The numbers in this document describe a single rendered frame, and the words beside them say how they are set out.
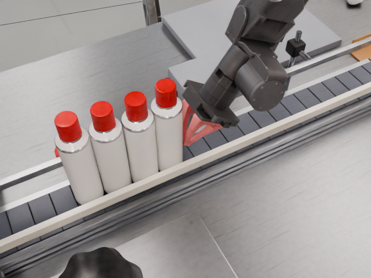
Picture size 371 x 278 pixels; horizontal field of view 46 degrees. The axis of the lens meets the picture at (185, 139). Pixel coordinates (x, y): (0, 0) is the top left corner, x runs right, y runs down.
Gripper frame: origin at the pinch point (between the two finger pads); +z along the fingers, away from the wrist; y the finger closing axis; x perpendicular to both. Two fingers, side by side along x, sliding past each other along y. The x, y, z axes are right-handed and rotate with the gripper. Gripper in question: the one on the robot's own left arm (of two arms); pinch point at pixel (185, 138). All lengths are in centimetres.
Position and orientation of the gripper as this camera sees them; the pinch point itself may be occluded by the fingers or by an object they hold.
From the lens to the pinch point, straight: 79.5
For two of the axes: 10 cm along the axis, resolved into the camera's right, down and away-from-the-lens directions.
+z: -5.3, 7.3, 4.3
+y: 4.9, 6.7, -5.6
